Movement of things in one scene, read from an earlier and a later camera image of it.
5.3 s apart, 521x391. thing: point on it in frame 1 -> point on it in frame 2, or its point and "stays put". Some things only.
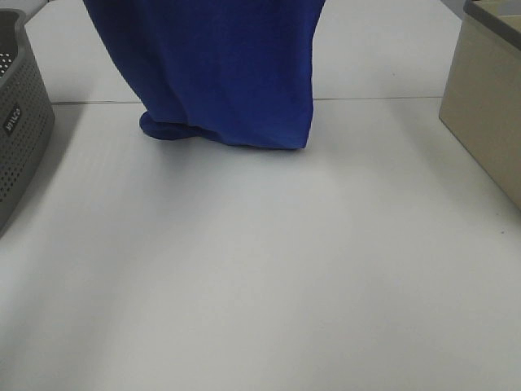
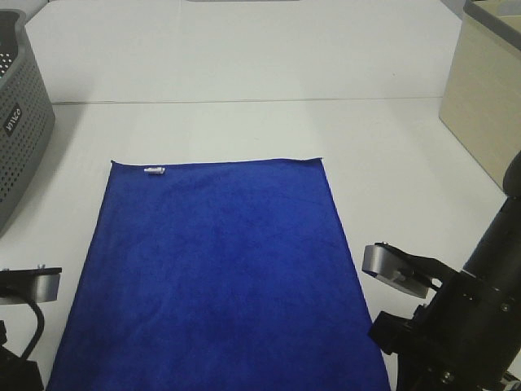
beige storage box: [482, 97] stays put
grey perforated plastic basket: [27, 116] stays put
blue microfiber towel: [234, 72] -> [231, 275]
